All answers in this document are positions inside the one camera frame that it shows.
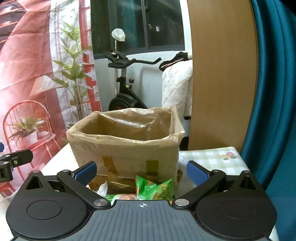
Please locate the plastic-lined cardboard box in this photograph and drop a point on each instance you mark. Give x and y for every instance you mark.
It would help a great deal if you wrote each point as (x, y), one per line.
(127, 150)

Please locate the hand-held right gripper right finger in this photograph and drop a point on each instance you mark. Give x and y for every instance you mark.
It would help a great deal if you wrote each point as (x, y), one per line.
(196, 173)

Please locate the printed backdrop cloth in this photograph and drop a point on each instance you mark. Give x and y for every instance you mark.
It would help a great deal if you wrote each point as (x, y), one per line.
(34, 81)

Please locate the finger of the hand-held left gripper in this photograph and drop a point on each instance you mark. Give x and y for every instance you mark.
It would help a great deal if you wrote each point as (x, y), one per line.
(19, 156)

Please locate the black exercise bike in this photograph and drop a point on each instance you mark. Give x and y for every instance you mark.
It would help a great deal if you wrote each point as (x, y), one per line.
(123, 92)

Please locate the white fluffy cloth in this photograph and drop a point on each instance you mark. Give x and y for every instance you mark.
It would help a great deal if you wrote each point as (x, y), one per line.
(190, 57)

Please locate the white quilted blanket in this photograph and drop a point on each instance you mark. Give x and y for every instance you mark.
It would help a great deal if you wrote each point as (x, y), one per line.
(177, 88)

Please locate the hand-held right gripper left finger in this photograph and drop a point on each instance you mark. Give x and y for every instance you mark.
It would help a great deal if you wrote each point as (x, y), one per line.
(86, 172)

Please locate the wooden panel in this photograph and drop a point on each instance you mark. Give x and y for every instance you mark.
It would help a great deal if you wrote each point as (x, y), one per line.
(222, 69)

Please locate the teal curtain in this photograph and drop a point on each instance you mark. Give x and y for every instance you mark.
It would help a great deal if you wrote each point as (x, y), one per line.
(275, 115)

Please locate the green snack packet orange window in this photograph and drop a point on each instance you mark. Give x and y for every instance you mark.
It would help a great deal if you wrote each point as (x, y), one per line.
(120, 197)

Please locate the black cloth with pink trim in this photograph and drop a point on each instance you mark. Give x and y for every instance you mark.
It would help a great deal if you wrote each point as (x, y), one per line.
(173, 60)

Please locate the white crumpled wrapper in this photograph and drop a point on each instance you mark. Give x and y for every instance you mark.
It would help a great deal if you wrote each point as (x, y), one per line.
(103, 190)

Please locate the green snack packet orange print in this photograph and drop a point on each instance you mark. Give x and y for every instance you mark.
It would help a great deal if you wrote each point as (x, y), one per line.
(155, 188)

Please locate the dark framed window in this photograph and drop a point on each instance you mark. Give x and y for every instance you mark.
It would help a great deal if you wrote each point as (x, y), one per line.
(138, 23)

